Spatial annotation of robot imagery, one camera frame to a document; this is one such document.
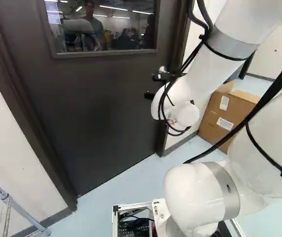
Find dark brown door with window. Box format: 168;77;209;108
0;0;194;213

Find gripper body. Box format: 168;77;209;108
151;72;174;82

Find person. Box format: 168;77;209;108
81;0;106;51

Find brown cardboard box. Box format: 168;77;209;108
197;79;262;155

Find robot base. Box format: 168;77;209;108
112;197;246;237

